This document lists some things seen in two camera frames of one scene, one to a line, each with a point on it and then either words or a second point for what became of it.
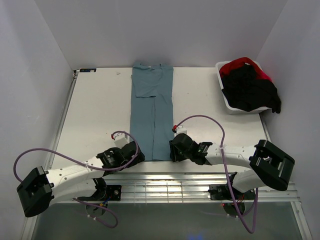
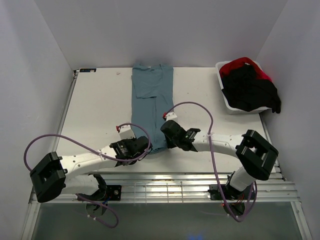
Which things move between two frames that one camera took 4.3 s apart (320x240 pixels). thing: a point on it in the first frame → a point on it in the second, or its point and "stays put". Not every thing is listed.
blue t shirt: (152, 120) stays put
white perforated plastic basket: (231, 110) stays put
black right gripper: (174, 154) → (170, 144)
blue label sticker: (87, 70) stays put
